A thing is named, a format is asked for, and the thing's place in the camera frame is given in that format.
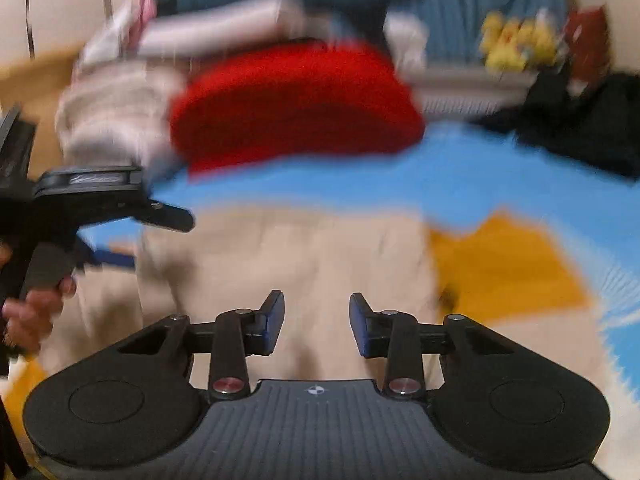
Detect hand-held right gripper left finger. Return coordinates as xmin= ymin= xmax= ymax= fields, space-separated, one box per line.
xmin=107 ymin=289 xmax=287 ymax=403

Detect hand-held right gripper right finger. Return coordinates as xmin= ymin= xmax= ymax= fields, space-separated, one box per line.
xmin=348 ymin=291 xmax=526 ymax=401

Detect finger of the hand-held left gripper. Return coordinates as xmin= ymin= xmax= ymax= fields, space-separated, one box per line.
xmin=135 ymin=197 xmax=195 ymax=233
xmin=75 ymin=240 xmax=138 ymax=273

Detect beige and mustard hooded jacket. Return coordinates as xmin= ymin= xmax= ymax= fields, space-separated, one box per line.
xmin=10 ymin=205 xmax=611 ymax=401

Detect white pink folded clothes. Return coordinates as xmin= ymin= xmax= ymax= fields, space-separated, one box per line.
xmin=137 ymin=0 xmax=306 ymax=56

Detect black clothes pile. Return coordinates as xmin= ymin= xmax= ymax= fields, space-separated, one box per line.
xmin=470 ymin=72 xmax=640 ymax=181

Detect person's left hand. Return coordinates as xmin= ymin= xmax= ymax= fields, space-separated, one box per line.
xmin=0 ymin=279 xmax=78 ymax=356

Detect white speckled folded quilt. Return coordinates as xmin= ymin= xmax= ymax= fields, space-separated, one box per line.
xmin=60 ymin=110 xmax=188 ymax=181

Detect cream folded blanket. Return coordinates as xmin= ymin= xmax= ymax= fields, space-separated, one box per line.
xmin=55 ymin=67 xmax=186 ymax=131

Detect white garment with pink trim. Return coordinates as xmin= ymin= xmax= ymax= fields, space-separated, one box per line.
xmin=80 ymin=0 xmax=158 ymax=68

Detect blue white fan-print bed sheet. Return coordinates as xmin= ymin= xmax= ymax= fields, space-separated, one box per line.
xmin=80 ymin=122 xmax=640 ymax=411

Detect red folded fleece blanket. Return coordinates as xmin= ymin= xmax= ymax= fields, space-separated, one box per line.
xmin=169 ymin=40 xmax=427 ymax=177

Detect white wardrobe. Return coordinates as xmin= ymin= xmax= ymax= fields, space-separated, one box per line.
xmin=0 ymin=0 xmax=151 ymax=61

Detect dark teal shark plush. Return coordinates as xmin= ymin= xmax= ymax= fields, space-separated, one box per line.
xmin=152 ymin=0 xmax=431 ymax=26

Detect grey window ledge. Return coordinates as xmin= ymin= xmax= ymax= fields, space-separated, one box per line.
xmin=405 ymin=67 xmax=541 ymax=116

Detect white plush toy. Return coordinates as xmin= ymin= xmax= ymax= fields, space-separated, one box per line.
xmin=385 ymin=12 xmax=428 ymax=73

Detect yellow plush toy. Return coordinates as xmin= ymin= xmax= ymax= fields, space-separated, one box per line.
xmin=484 ymin=50 xmax=526 ymax=72
xmin=481 ymin=11 xmax=506 ymax=41
xmin=520 ymin=20 xmax=558 ymax=58

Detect blue curtain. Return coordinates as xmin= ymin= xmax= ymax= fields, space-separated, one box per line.
xmin=295 ymin=0 xmax=568 ymax=68

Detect dark red cushion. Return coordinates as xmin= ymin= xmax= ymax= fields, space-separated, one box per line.
xmin=565 ymin=6 xmax=613 ymax=83

